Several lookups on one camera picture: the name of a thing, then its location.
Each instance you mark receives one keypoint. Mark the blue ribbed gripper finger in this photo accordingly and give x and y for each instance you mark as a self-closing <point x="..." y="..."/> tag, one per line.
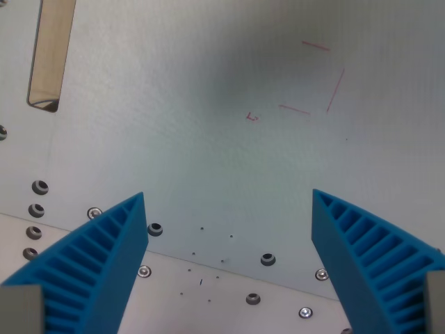
<point x="104" y="264"/>
<point x="333" y="243"/>

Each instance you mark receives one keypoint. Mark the shiny silver screw head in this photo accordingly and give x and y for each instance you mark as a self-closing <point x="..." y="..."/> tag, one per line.
<point x="305" y="312"/>
<point x="144" y="271"/>
<point x="94" y="212"/>
<point x="321" y="274"/>

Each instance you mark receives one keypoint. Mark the elongated slot showing wood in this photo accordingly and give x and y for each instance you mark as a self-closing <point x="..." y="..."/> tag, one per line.
<point x="48" y="52"/>

